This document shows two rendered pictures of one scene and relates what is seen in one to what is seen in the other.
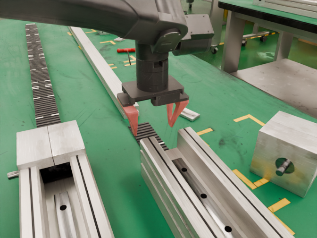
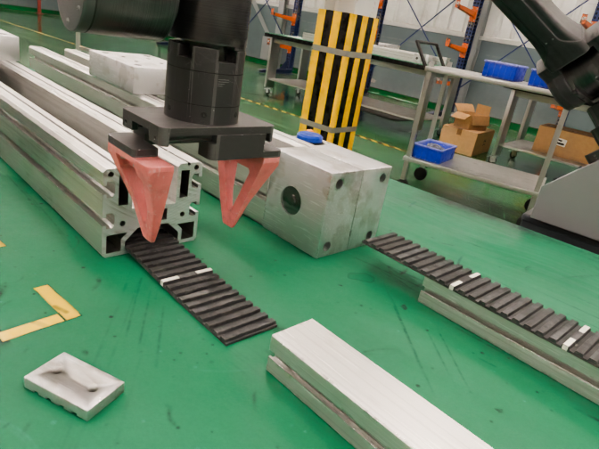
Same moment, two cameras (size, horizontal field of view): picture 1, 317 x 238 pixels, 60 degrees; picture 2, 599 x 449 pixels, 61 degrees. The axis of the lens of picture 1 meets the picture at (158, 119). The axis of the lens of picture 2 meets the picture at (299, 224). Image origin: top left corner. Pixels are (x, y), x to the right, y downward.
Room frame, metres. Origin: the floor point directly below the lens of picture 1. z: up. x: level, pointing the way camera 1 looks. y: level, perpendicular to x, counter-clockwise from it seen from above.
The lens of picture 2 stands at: (0.86, -0.06, 1.01)
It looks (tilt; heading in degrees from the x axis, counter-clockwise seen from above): 22 degrees down; 156
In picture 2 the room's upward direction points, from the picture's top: 10 degrees clockwise
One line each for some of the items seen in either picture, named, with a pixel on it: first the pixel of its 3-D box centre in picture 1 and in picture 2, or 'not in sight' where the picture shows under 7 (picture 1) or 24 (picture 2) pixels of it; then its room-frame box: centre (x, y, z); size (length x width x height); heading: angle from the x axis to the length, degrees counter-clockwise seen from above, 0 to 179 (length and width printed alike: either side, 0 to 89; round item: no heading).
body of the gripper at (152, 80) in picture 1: (152, 75); (203, 92); (0.46, 0.01, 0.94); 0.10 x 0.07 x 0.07; 113
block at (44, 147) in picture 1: (47, 164); (332, 196); (0.36, 0.19, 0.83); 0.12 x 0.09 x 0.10; 114
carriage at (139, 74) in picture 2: not in sight; (141, 80); (-0.04, 0.00, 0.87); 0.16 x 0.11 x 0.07; 24
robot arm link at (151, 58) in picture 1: (155, 41); (203, 5); (0.46, 0.01, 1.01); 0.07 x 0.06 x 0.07; 109
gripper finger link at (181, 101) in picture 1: (164, 107); (168, 183); (0.47, -0.01, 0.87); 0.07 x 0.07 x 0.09; 23
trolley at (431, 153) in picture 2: not in sight; (480, 131); (-1.92, 2.35, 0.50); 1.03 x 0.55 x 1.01; 41
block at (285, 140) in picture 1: (288, 155); not in sight; (0.38, -0.23, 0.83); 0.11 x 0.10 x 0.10; 138
